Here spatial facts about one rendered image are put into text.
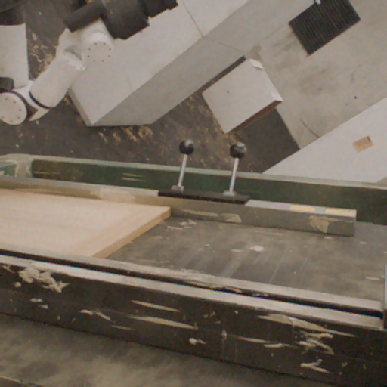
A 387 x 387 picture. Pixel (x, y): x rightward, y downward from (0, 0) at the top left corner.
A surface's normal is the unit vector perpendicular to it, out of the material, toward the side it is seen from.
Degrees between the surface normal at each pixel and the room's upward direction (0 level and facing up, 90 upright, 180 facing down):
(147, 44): 90
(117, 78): 90
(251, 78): 90
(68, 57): 7
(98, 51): 86
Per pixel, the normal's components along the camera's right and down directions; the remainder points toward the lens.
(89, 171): -0.34, 0.22
